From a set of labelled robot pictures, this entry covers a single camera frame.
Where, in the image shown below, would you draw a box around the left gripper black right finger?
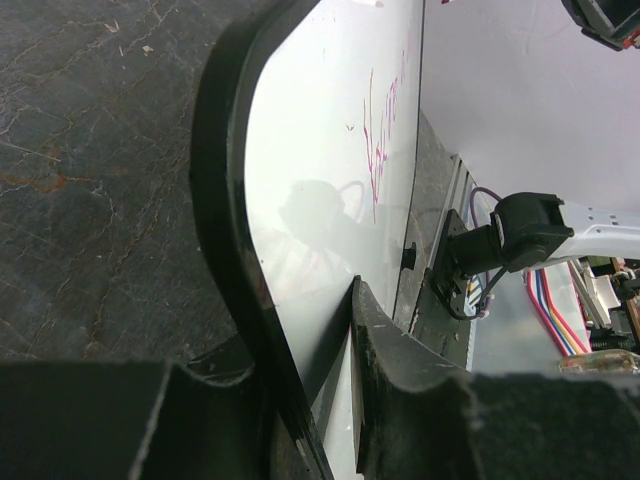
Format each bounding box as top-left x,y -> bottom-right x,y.
351,279 -> 639,479

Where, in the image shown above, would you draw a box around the white whiteboard black frame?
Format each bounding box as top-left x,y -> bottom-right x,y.
189,1 -> 425,479

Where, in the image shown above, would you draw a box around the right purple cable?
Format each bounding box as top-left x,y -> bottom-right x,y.
467,185 -> 502,231

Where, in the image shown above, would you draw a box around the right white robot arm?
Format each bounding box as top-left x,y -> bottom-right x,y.
422,1 -> 639,320

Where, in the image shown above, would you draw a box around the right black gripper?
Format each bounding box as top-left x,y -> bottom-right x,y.
562,0 -> 639,50

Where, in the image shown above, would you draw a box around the coloured wire bundle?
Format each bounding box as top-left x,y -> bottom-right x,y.
523,267 -> 594,357

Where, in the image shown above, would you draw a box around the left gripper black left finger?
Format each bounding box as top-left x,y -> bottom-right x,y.
1,336 -> 276,479

